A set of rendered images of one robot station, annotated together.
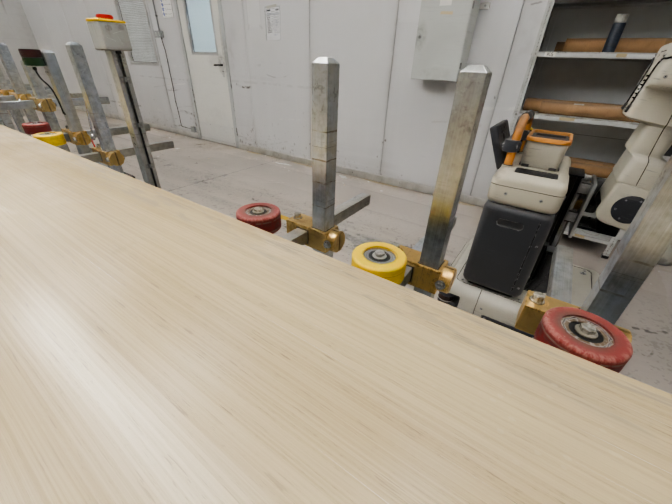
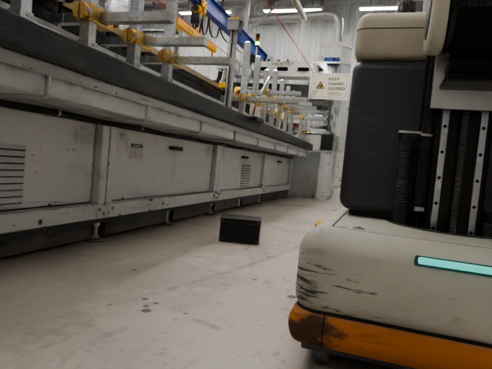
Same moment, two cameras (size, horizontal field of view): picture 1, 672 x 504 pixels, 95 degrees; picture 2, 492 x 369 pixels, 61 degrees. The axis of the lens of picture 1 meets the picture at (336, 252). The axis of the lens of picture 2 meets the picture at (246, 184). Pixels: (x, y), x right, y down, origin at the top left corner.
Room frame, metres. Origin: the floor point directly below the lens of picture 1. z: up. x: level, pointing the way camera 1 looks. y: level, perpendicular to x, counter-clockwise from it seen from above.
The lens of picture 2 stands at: (0.51, -1.79, 0.39)
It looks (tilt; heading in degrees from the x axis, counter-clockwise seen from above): 3 degrees down; 75
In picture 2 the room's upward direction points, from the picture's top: 5 degrees clockwise
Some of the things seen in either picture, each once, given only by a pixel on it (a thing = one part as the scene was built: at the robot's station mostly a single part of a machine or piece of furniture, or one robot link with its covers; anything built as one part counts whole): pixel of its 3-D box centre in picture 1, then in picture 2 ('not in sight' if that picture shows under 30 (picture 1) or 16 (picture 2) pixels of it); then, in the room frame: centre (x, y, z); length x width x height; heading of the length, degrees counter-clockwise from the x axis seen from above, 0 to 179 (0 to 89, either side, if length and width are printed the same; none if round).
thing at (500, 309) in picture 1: (517, 294); (442, 276); (1.26, -0.95, 0.16); 0.67 x 0.64 x 0.25; 57
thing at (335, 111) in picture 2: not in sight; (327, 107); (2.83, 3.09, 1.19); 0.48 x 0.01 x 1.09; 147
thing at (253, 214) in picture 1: (260, 235); not in sight; (0.52, 0.15, 0.85); 0.08 x 0.08 x 0.11
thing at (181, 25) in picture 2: not in sight; (197, 36); (1.49, 6.14, 2.65); 1.71 x 0.09 x 0.32; 57
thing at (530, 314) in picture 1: (568, 325); (94, 17); (0.36, -0.37, 0.81); 0.14 x 0.06 x 0.05; 57
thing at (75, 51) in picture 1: (99, 122); (244, 79); (1.17, 0.87, 0.93); 0.04 x 0.04 x 0.48; 57
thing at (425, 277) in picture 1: (417, 268); (138, 40); (0.50, -0.16, 0.81); 0.14 x 0.06 x 0.05; 57
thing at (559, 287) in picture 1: (557, 305); (110, 19); (0.41, -0.38, 0.80); 0.43 x 0.03 x 0.04; 147
